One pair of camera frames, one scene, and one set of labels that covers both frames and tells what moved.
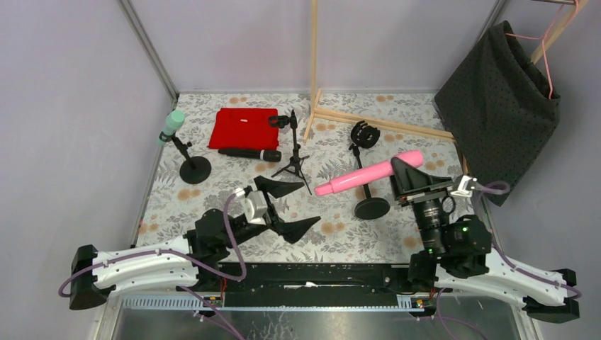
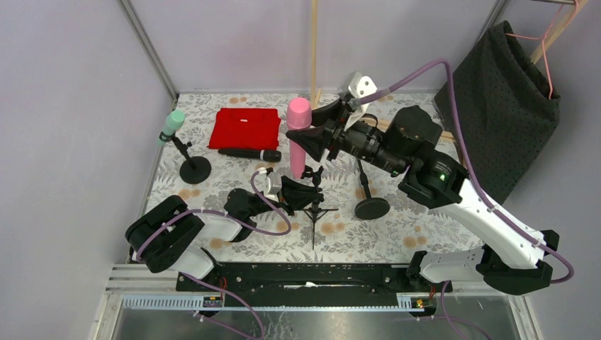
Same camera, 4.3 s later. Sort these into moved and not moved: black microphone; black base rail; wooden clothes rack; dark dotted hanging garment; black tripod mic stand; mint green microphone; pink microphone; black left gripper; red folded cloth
Moved: pink microphone; black left gripper; black tripod mic stand
Not moved: red folded cloth; wooden clothes rack; mint green microphone; dark dotted hanging garment; black base rail; black microphone
